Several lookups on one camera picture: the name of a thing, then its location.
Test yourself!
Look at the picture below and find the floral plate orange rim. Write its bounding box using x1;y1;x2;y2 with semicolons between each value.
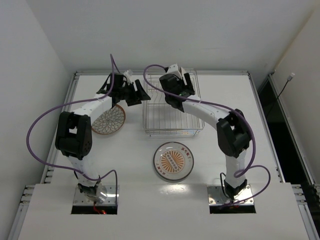
179;66;187;80
91;104;126;135

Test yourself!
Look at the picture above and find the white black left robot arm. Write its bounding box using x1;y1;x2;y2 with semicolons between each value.
55;71;151;203

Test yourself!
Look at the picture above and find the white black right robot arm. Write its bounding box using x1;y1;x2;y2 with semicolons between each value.
159;73;251;200

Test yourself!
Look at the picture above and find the sunburst plate dark rim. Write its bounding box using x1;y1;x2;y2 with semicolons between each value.
152;141;195;183

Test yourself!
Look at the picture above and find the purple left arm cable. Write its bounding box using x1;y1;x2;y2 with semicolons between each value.
25;53;119;206

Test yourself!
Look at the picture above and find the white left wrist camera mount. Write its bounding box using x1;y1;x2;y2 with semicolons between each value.
123;69;133;84

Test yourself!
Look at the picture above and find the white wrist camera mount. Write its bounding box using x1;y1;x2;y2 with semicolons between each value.
165;63;181;79
123;69;133;84

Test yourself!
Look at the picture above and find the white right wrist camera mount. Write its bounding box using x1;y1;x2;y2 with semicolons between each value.
165;63;181;79

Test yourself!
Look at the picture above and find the chrome wire dish rack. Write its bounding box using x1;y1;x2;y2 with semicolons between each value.
142;82;205;138

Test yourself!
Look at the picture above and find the black wall cable white plug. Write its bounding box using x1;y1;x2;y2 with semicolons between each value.
275;72;295;101

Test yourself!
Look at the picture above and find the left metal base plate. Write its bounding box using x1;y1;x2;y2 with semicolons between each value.
73;185;119;207

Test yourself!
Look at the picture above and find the metal base plate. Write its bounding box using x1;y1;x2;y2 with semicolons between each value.
73;185;119;207
207;184;254;207

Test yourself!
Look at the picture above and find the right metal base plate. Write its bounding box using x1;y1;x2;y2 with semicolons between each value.
207;184;254;207

